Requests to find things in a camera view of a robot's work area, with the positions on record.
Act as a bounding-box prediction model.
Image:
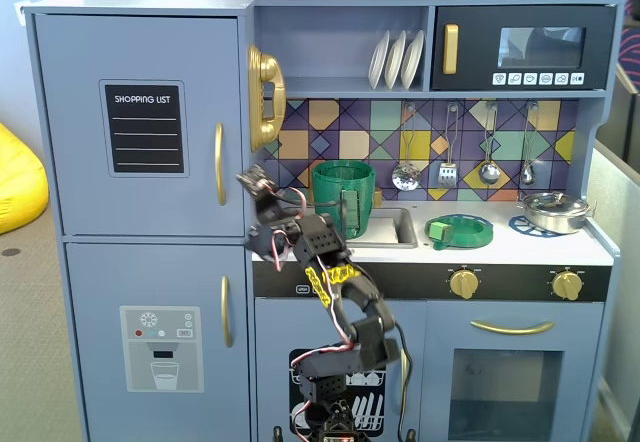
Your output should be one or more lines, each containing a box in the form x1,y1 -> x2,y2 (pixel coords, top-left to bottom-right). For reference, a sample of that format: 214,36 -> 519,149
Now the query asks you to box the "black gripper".
235,163 -> 301,263

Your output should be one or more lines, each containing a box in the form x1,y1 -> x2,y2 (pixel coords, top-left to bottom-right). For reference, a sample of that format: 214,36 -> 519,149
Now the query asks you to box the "blue dishwasher cabinet door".
255,297 -> 427,442

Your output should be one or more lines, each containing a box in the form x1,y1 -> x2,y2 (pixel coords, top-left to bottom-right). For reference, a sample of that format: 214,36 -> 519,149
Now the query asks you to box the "blue freezer door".
64,242 -> 251,442

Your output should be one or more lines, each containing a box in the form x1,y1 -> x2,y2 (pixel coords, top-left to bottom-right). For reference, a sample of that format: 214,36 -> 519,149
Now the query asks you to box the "blue fridge door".
33,14 -> 246,237

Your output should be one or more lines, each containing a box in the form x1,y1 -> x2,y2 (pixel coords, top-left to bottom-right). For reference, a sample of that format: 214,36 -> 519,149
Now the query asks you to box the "blue oven door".
424,301 -> 606,442

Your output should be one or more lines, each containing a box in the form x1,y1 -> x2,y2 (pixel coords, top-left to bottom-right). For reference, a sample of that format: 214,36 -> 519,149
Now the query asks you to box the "green plastic cup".
311,160 -> 376,241

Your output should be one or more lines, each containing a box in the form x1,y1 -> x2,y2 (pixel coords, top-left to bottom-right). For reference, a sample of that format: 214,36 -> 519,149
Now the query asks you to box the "yellow patterned tape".
304,264 -> 362,308

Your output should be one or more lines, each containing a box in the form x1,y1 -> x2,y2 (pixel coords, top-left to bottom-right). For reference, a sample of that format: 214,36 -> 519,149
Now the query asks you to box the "black shopping list board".
98,79 -> 191,178

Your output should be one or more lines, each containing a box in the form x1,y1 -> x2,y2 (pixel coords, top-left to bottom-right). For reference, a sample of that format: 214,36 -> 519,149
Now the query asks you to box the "gold toy telephone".
247,44 -> 287,153

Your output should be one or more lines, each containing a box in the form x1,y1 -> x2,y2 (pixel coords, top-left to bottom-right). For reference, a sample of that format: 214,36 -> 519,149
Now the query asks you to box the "grey toy sink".
344,206 -> 419,250

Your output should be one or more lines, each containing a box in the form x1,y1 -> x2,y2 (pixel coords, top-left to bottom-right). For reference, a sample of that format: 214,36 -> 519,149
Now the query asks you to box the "metal skimmer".
391,103 -> 422,192

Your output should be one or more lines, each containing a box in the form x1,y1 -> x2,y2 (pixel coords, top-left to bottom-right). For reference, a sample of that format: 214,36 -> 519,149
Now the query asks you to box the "grey ice dispenser sticker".
118,305 -> 205,394

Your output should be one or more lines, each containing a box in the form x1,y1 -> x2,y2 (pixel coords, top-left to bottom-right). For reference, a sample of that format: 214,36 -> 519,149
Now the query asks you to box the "green cube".
428,220 -> 454,242

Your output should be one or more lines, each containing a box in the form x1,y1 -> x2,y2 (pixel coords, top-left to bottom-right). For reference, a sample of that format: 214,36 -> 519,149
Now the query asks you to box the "white toy plate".
383,30 -> 408,91
368,30 -> 391,91
400,29 -> 426,91

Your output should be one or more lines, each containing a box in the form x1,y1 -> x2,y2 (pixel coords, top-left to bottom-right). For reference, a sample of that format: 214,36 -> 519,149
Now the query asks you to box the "metal slotted spatula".
438,103 -> 459,189

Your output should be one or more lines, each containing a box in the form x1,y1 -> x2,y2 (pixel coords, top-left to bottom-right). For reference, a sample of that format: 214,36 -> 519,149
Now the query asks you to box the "green plastic plate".
425,215 -> 495,251

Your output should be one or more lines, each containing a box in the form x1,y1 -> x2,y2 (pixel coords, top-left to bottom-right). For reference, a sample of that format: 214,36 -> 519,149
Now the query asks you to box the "gold stove knob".
551,270 -> 583,300
448,269 -> 479,299

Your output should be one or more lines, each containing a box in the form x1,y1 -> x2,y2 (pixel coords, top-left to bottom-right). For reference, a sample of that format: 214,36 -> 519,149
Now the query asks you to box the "metal ladle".
478,101 -> 503,186

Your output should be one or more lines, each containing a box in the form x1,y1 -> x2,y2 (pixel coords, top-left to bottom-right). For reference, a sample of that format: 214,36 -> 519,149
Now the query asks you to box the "blue toy kitchen body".
22,0 -> 626,442

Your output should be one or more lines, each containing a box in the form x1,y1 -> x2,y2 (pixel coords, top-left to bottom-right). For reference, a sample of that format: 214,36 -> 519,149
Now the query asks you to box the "yellow bean bag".
0,122 -> 50,236

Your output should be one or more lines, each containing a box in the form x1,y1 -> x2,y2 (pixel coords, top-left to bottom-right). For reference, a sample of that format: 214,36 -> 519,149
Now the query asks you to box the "blue trivet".
508,214 -> 576,238

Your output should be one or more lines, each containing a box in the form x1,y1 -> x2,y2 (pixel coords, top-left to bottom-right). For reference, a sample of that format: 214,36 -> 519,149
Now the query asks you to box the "metal spoon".
519,102 -> 541,186

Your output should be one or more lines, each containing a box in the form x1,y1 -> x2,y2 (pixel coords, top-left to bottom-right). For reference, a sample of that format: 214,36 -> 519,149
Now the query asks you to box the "metal toy pot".
516,196 -> 597,236

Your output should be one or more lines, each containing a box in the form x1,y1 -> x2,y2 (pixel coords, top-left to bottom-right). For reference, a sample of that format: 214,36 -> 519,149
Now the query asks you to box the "grey office partition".
594,61 -> 640,442

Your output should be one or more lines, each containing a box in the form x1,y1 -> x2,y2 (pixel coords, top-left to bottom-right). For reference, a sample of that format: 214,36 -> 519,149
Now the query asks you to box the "red white servo cable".
268,186 -> 309,271

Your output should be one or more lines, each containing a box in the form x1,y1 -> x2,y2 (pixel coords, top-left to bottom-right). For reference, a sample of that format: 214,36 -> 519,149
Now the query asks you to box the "long gold fridge handle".
213,121 -> 227,207

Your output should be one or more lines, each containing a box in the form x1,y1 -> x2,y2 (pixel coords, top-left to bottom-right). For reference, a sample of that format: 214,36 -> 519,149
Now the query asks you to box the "thin black cable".
279,189 -> 351,243

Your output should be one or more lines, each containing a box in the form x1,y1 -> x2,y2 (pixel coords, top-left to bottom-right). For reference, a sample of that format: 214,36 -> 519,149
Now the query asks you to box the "short gold freezer handle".
220,275 -> 235,349

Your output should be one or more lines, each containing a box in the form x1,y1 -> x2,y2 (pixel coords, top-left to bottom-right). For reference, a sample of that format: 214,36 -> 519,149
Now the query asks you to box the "gold dishwasher door handle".
397,356 -> 411,416

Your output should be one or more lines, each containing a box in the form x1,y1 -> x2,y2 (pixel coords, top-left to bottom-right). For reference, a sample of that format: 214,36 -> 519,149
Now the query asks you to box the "gold microwave handle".
443,23 -> 460,75

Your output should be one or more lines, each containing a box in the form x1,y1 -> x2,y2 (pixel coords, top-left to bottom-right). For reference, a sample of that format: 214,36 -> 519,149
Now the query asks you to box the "gold oven handle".
469,319 -> 555,337

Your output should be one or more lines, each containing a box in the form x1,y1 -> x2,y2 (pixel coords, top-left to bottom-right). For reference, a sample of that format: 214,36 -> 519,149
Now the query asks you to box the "toy microwave with gold handle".
430,5 -> 617,92

